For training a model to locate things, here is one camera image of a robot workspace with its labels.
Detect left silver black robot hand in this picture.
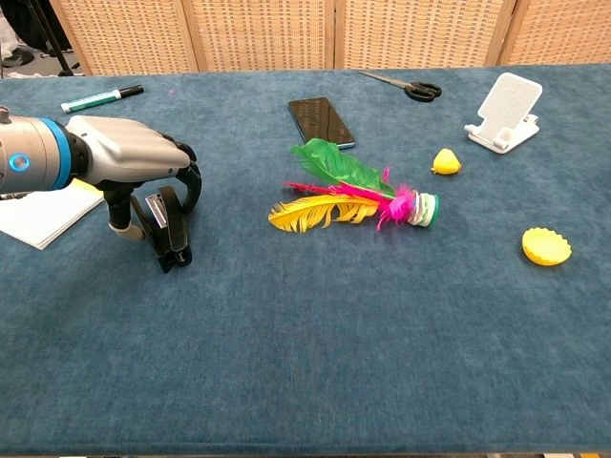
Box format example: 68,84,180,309
65,114,203,243

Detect black stapler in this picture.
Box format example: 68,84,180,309
131,186,194,275

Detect yellow and white notepad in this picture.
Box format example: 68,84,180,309
0,178,107,252

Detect black tripod stand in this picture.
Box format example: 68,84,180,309
26,0,78,78

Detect black shoe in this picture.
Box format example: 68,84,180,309
0,46,36,69

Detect woven rattan folding screen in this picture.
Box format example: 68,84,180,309
47,0,611,78

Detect black smartphone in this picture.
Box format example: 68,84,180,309
286,96,358,151

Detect colourful feather shuttlecock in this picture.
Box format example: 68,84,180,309
267,137,441,236

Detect blue carpet table mat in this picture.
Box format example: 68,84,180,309
0,63,611,455

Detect small yellow lemon shaped toy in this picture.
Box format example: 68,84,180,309
430,148,463,177

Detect white folding phone stand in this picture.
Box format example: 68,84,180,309
463,72,545,156

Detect yellow round scalloped cap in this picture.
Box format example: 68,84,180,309
520,227,574,267

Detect black handled scissors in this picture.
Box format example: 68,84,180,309
358,70,444,104

